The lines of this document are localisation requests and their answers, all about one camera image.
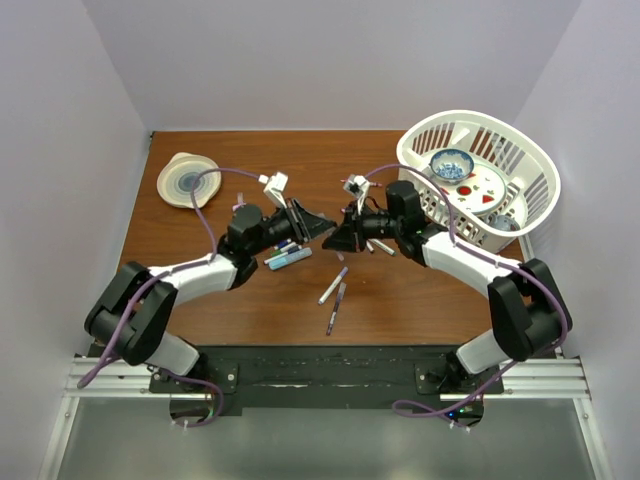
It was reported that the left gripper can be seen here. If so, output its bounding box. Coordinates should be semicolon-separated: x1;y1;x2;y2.
247;195;333;255

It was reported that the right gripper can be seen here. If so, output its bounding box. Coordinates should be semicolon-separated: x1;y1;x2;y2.
323;202;402;256

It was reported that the teal capped white marker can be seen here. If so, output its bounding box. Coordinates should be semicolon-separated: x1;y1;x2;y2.
372;240;396;256

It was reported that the lilac capped white marker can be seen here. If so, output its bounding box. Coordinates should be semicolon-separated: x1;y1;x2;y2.
318;267;349;305

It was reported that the dark purple pen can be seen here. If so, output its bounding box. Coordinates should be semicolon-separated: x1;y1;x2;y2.
326;282;347;336

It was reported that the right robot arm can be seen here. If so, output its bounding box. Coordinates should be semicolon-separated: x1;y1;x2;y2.
322;175;572;393

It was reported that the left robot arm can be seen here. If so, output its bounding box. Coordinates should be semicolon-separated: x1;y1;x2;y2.
81;199;337;392

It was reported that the blue capped white marker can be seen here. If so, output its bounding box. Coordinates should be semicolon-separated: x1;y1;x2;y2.
274;239;295;250

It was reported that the dark blue white marker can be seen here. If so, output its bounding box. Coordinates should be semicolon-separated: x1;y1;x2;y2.
264;248;301;265

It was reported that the light blue highlighter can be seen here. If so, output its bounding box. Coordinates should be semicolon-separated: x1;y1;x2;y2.
268;247;312;271

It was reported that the green capped white marker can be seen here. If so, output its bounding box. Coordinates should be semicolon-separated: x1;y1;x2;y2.
272;243;301;258

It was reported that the blue white bowl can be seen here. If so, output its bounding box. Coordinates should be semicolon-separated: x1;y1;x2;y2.
429;148;475;183

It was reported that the cream swirl plate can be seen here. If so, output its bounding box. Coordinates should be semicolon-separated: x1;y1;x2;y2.
156;152;222;209

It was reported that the white fruit pattern plate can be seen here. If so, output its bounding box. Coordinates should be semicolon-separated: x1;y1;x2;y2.
440;164;507;215

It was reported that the grey patterned cup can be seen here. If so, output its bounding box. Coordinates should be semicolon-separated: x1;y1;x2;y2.
489;215;520;232

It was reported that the white laundry basket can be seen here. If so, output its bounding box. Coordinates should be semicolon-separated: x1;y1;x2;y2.
396;110;561;253

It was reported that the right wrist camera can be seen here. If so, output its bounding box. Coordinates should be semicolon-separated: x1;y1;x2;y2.
343;175;371;214

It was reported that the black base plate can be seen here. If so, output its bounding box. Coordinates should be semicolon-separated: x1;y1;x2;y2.
149;342;557;419

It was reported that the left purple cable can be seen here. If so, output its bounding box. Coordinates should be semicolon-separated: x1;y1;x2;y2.
77;167;262;390

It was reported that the purple cable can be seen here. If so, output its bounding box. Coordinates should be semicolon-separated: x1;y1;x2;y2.
77;167;262;390
364;164;573;419

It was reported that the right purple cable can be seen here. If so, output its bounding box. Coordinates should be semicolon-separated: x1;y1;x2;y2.
364;164;573;419

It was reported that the aluminium rail frame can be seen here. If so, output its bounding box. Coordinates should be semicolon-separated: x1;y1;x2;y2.
49;234;612;480

